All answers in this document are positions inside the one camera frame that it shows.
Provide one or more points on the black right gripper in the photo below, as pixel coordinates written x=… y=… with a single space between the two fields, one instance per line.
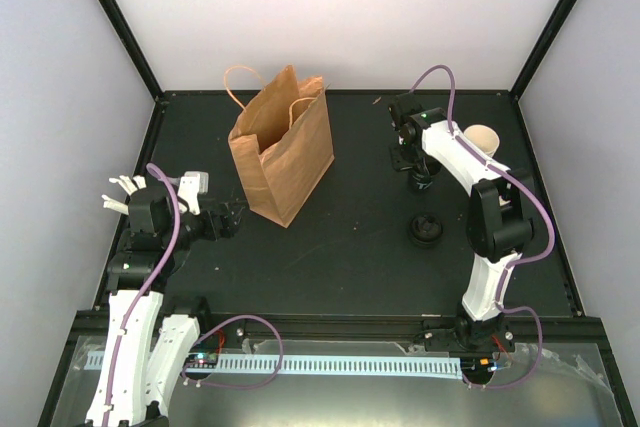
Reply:
x=400 y=164

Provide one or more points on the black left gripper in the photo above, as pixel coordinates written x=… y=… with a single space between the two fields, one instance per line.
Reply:
x=228 y=227

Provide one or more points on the black cup with coffee beans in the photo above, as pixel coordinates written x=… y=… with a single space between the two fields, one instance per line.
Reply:
x=420 y=180

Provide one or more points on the brown paper bag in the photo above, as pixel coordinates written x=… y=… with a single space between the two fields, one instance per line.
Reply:
x=281 y=144

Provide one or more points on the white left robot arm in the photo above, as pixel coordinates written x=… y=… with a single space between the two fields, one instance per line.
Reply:
x=146 y=347

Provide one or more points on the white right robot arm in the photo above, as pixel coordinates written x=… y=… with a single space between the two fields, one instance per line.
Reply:
x=499 y=217

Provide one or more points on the stack of black paper cups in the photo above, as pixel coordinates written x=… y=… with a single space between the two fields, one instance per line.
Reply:
x=484 y=138

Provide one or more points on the left small circuit board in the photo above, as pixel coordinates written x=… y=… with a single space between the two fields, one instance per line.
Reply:
x=198 y=360

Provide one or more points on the small circuit board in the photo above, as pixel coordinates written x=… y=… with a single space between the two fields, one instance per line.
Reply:
x=485 y=364
x=198 y=360

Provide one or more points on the right small circuit board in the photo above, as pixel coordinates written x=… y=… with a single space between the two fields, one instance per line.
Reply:
x=485 y=364

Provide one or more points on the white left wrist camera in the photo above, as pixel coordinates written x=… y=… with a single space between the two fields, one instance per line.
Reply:
x=192 y=184

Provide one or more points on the white slotted cable duct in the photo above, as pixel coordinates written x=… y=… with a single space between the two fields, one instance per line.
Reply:
x=335 y=365

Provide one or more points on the black front aluminium rail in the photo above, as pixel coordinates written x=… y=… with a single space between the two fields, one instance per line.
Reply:
x=436 y=332

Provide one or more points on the black frame post right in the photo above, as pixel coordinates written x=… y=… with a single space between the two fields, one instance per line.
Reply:
x=545 y=40

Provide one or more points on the black frame post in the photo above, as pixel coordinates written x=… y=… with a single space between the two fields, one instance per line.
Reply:
x=127 y=38
x=545 y=40

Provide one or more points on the black frame post left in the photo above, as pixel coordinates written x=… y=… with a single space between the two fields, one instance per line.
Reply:
x=127 y=38

